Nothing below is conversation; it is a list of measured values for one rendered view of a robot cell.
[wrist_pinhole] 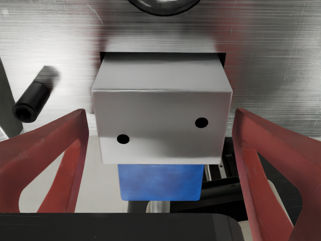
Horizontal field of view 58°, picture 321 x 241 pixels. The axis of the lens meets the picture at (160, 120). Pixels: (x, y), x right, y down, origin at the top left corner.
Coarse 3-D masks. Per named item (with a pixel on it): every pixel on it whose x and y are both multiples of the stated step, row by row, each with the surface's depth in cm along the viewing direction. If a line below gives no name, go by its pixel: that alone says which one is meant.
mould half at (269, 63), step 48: (0, 0) 11; (48, 0) 11; (96, 0) 11; (240, 0) 11; (288, 0) 11; (0, 48) 12; (48, 48) 12; (96, 48) 12; (144, 48) 12; (192, 48) 12; (240, 48) 12; (288, 48) 12; (240, 96) 13; (288, 96) 13
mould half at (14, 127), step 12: (0, 60) 20; (0, 72) 20; (0, 84) 20; (0, 96) 19; (12, 96) 21; (0, 108) 19; (0, 120) 19; (12, 120) 20; (0, 132) 19; (12, 132) 20
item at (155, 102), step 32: (128, 64) 12; (160, 64) 12; (192, 64) 12; (96, 96) 10; (128, 96) 10; (160, 96) 10; (192, 96) 10; (224, 96) 10; (96, 128) 11; (128, 128) 11; (160, 128) 11; (192, 128) 11; (224, 128) 11; (128, 160) 12; (160, 160) 12; (192, 160) 12; (128, 192) 15; (160, 192) 15; (192, 192) 15
